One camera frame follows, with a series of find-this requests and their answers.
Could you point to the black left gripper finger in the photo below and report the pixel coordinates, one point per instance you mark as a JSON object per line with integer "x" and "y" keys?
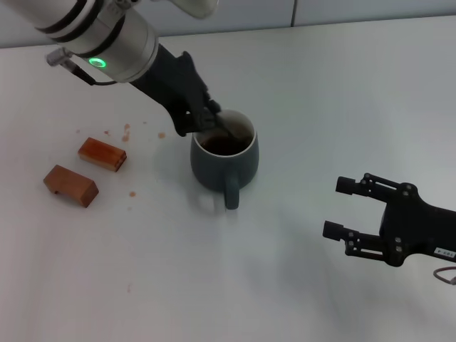
{"x": 214, "y": 107}
{"x": 203, "y": 121}

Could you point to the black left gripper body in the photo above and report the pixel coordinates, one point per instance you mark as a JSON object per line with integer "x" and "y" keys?
{"x": 174, "y": 85}

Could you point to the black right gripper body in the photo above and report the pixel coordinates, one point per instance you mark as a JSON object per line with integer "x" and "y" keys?
{"x": 413, "y": 228}

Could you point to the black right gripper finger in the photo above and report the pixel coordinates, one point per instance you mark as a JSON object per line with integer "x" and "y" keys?
{"x": 345, "y": 185}
{"x": 333, "y": 229}

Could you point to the dark grey ceramic cup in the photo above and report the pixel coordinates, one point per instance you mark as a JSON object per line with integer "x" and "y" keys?
{"x": 213, "y": 171}

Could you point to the dark coffee liquid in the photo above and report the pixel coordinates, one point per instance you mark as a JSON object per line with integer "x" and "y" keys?
{"x": 221, "y": 146}

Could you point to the orange wooden block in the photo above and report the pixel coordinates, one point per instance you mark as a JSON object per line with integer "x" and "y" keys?
{"x": 103, "y": 155}

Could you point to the brown notched wooden block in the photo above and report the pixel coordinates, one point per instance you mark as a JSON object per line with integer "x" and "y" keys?
{"x": 71, "y": 183}

